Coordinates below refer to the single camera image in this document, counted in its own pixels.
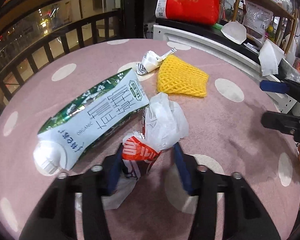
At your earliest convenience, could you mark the pink polka dot tablecloth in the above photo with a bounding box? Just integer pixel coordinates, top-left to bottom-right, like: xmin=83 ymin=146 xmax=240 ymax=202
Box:
xmin=0 ymin=39 xmax=300 ymax=239

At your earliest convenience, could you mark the white red plastic bag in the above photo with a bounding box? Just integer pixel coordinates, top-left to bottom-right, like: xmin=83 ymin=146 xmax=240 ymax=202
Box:
xmin=101 ymin=92 xmax=190 ymax=210

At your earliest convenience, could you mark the green white milk carton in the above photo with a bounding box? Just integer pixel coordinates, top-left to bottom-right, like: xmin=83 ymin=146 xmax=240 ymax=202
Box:
xmin=33 ymin=68 xmax=149 ymax=174

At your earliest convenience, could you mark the white wrapper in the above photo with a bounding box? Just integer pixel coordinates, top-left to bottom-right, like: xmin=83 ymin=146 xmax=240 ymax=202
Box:
xmin=134 ymin=48 xmax=177 ymax=75

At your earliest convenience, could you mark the wooden railing with balusters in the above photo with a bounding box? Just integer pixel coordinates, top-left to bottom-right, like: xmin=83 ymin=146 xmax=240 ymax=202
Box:
xmin=0 ymin=0 xmax=145 ymax=113

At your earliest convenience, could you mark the wooden shelf rack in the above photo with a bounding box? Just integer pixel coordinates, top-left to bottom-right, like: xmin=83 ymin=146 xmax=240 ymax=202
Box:
xmin=232 ymin=0 xmax=300 ymax=55

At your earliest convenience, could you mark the red insulated tote bag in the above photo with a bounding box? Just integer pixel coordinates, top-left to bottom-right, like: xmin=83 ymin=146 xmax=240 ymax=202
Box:
xmin=165 ymin=0 xmax=219 ymax=25

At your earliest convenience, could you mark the white paper bowl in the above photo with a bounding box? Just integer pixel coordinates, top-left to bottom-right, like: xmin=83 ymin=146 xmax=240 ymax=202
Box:
xmin=221 ymin=21 xmax=247 ymax=45

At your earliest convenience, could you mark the yellow foam fruit net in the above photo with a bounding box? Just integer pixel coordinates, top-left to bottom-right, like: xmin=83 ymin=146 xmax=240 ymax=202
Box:
xmin=157 ymin=55 xmax=209 ymax=98

